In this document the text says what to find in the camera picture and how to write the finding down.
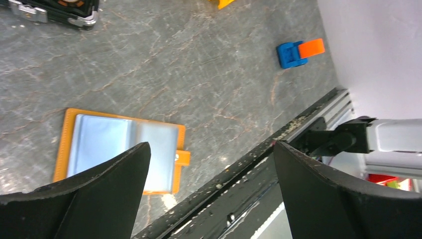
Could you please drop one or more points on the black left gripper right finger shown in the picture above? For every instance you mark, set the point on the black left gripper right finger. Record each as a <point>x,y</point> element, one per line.
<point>325,203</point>

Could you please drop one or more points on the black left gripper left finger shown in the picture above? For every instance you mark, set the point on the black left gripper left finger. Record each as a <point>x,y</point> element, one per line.
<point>99,203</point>

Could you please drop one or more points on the orange leather card holder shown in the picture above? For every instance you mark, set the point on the orange leather card holder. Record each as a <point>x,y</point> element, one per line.
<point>90,138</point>

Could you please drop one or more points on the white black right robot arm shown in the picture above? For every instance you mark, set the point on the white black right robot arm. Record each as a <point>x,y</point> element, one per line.
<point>397,141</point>

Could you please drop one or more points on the blue orange toy truck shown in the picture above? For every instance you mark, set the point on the blue orange toy truck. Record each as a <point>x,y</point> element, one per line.
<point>295,54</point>

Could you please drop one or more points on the black poker chip case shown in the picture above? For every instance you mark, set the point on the black poker chip case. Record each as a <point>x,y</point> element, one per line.
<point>82,14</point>

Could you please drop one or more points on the yellow plastic bin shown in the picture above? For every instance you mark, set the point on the yellow plastic bin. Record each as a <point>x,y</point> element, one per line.
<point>221,3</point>

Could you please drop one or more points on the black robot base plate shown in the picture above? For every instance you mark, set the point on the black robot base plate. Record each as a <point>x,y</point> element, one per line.
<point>225,200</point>

